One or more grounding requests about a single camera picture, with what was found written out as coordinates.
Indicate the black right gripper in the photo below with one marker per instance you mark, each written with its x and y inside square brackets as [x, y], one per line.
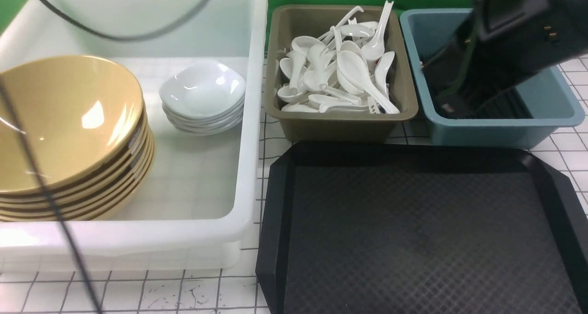
[498, 46]

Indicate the black plastic serving tray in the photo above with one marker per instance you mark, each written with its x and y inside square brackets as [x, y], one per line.
[357, 228]

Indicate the olive green spoon bin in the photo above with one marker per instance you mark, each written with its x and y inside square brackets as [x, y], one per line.
[292, 21]

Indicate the stack of yellow bowls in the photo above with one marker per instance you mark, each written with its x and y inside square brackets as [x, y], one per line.
[97, 195]

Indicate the yellow noodle bowl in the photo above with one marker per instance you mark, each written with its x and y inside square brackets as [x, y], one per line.
[75, 112]

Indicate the bundle of black chopsticks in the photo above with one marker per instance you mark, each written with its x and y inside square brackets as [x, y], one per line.
[500, 107]

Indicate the pile of white spoons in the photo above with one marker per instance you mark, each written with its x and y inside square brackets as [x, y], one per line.
[315, 83]

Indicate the blue chopstick bin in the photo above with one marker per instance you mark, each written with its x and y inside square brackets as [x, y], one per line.
[547, 95]

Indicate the white square sauce dish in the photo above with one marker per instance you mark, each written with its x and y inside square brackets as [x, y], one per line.
[205, 89]

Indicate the white ceramic soup spoon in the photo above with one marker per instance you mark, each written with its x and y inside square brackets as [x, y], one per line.
[353, 68]

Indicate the stack of white sauce dishes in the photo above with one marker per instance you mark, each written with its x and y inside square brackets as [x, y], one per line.
[201, 127]

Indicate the large white plastic tub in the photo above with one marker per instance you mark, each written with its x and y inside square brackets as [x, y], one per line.
[196, 204]

